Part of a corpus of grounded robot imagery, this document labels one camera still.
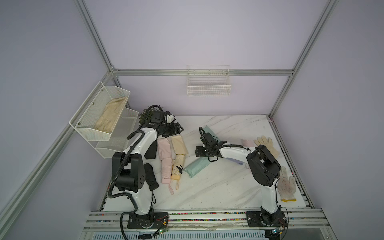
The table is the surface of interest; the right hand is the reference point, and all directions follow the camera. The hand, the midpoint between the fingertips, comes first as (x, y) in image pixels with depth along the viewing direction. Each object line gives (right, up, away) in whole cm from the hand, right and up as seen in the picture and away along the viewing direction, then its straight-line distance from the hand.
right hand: (200, 153), depth 97 cm
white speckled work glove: (+49, -17, -13) cm, 53 cm away
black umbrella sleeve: (-33, +1, -1) cm, 33 cm away
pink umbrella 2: (+33, +7, +4) cm, 34 cm away
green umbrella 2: (+5, +16, +13) cm, 21 cm away
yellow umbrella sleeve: (-14, +4, +4) cm, 16 cm away
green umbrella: (-3, -6, -6) cm, 9 cm away
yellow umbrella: (-14, -7, -9) cm, 19 cm away
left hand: (-14, +15, -6) cm, 21 cm away
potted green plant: (-39, +25, +1) cm, 47 cm away
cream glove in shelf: (-50, +20, -21) cm, 58 cm away
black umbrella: (-30, -13, -11) cm, 35 cm away
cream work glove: (+48, +6, +7) cm, 49 cm away
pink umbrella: (-21, -9, -8) cm, 24 cm away
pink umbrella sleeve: (-25, +4, +4) cm, 26 cm away
